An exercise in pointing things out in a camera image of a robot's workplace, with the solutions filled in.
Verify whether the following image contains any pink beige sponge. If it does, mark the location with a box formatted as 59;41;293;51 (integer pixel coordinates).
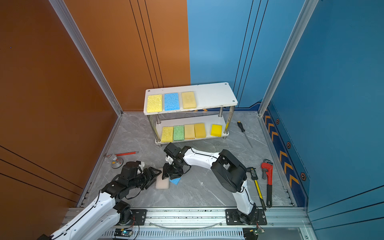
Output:
156;168;170;190

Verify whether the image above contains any light blue sponge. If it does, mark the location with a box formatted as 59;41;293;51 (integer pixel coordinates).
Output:
170;178;181;185

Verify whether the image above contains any yellow green textured sponge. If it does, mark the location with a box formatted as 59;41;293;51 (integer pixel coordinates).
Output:
161;127;174;143

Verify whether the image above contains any pale yellow orange sponge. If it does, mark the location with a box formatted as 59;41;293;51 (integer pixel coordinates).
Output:
184;124;196;140

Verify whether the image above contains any yellow foam sponge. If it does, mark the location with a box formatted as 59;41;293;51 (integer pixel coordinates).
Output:
194;123;207;139

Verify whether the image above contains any small bright yellow sponge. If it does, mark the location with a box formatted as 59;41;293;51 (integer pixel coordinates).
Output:
211;124;223;137

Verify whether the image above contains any blue textured sponge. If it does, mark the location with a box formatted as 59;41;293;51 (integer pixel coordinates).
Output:
164;93;180;111

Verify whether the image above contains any dark yellow sponge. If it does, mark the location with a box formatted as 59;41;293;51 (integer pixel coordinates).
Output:
182;92;197;109

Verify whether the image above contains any large yellow textured sponge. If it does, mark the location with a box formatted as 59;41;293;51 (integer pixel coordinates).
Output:
147;95;163;113

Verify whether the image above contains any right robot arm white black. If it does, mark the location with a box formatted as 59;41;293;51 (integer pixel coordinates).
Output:
162;143;267;226

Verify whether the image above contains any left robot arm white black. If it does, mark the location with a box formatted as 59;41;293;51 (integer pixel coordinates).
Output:
38;161;162;240

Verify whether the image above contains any white two-tier shelf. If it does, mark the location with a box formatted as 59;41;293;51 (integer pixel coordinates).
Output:
143;83;238;145

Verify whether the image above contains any green circuit board left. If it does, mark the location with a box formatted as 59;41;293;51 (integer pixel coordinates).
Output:
114;229;133;238

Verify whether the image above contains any green circuit board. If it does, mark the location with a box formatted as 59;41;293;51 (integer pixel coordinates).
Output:
114;229;133;238
249;228;265;239

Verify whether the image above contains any black yellow screwdriver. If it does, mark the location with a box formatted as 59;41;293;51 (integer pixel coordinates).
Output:
237;121;254;149

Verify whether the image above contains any yellow black tape measure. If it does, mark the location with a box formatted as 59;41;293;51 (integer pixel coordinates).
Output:
247;167;267;211

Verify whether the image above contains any red pipe wrench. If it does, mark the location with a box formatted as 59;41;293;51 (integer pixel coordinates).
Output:
261;159;273;208

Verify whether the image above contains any green circuit board right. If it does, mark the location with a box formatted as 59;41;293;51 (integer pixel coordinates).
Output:
249;228;265;239

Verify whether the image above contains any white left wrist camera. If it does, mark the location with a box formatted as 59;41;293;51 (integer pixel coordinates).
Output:
137;161;145;170

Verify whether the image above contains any red handled small tool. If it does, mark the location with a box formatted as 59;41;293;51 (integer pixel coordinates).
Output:
104;151;139;158

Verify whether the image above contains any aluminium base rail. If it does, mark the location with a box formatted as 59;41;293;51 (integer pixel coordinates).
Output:
59;206;317;240

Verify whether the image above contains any aluminium corner post left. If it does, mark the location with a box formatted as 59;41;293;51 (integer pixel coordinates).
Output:
49;0;124;117

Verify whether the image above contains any aluminium corner post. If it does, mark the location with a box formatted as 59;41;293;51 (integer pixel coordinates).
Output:
49;0;124;117
258;0;319;117

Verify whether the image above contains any aluminium corner post right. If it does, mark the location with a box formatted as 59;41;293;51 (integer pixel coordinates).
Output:
258;0;319;117

